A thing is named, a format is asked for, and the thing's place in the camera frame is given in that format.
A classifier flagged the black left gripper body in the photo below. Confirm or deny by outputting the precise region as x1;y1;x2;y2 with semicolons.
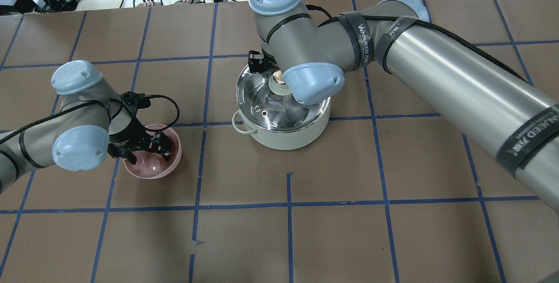
107;121;172;159

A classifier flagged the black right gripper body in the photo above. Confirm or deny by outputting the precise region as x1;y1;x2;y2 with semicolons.
248;50;280;78

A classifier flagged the glass pot lid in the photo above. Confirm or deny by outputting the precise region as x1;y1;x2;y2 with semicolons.
236;66;331;132

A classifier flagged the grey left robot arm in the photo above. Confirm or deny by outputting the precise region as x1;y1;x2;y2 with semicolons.
0;60;182;191

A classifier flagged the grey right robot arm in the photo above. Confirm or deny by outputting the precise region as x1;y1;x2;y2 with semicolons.
249;0;559;211

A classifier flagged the pale green pot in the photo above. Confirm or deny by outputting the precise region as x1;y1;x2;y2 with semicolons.
231;56;334;151

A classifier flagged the pink bowl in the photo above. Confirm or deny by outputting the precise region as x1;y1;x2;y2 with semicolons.
124;128;182;179

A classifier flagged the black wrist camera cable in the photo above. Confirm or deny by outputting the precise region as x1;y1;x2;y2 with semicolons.
120;92;181;131

